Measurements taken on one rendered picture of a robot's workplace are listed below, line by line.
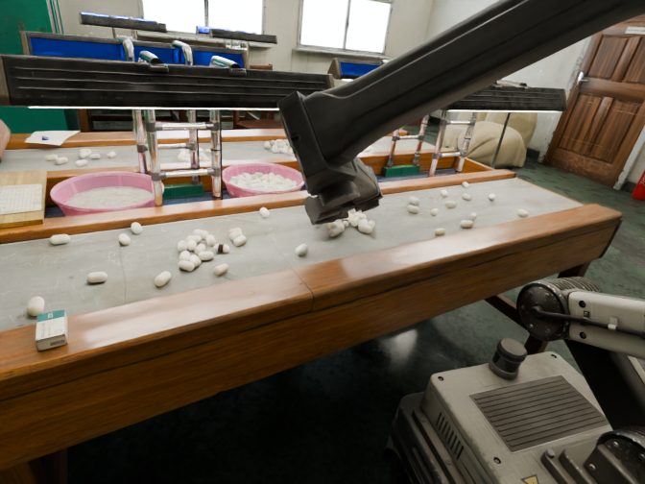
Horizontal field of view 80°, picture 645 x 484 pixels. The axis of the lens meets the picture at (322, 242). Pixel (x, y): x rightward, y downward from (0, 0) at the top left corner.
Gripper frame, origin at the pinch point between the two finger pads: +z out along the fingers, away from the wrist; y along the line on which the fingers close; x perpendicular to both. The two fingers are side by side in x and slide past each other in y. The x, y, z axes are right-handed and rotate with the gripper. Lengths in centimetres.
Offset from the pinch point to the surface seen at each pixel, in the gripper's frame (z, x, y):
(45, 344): -21, 16, 59
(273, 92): -19.2, -24.0, 13.7
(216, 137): 3.5, -23.9, 20.3
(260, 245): -3.1, 5.7, 17.4
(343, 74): 24, -57, -41
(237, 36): 210, -205, -85
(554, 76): 152, -157, -471
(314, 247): -7.3, 8.9, 5.7
